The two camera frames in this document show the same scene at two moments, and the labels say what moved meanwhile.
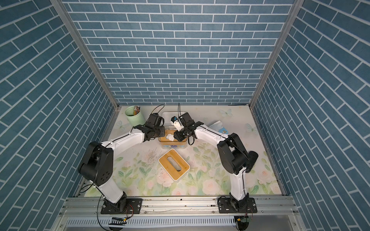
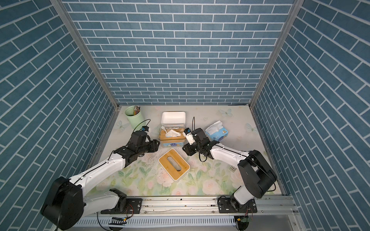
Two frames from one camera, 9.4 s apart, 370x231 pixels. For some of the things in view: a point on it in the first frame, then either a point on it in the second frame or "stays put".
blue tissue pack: x=218 y=126 stays put
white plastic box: x=167 y=116 stays put
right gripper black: x=178 y=136 → x=188 y=150
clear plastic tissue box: x=169 y=142 stays put
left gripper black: x=162 y=131 → x=154 y=146
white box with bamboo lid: x=176 y=166 stays put
